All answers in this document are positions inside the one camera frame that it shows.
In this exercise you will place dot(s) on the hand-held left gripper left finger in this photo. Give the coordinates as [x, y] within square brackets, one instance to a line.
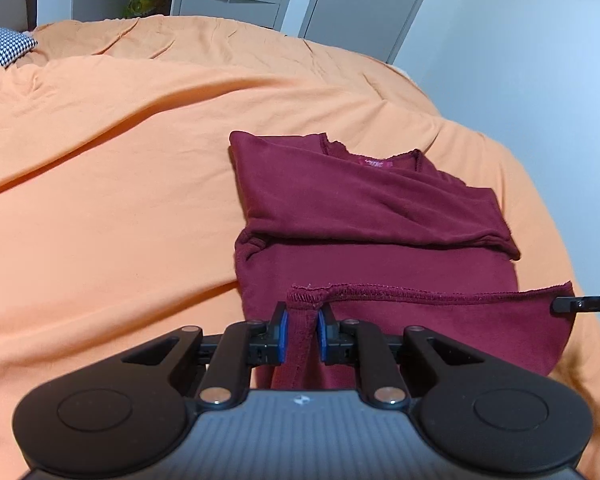
[281, 332]

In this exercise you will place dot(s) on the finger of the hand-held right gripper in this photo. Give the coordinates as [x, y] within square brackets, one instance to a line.
[585, 304]

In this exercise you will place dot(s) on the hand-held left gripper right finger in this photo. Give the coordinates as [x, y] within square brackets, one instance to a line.
[322, 332]

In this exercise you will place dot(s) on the maroon long-sleeve shirt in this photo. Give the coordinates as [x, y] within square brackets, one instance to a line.
[370, 210]

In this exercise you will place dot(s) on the orange duvet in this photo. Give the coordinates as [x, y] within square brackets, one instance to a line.
[105, 210]

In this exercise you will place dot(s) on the orange bed sheet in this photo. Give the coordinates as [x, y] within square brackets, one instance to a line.
[205, 40]

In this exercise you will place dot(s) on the grey door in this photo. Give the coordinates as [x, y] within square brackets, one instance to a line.
[365, 5]

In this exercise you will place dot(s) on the black and white patterned pillow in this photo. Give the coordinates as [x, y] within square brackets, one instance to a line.
[2, 45]

